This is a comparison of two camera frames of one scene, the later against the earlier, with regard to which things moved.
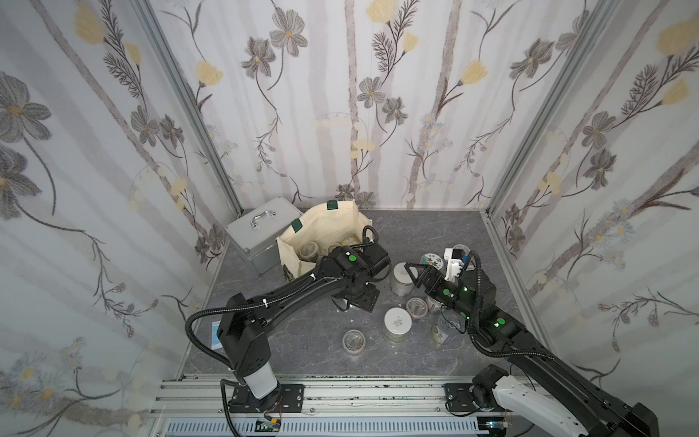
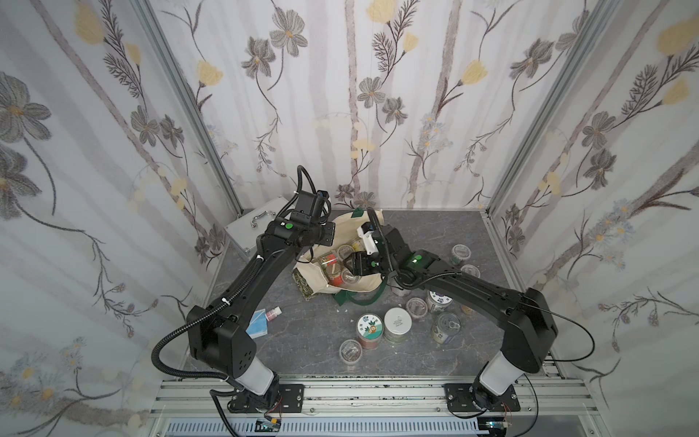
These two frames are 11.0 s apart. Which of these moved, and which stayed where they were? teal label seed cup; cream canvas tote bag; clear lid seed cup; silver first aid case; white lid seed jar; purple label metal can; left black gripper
Moved: left black gripper; clear lid seed cup; cream canvas tote bag
Stayed: silver first aid case; teal label seed cup; white lid seed jar; purple label metal can
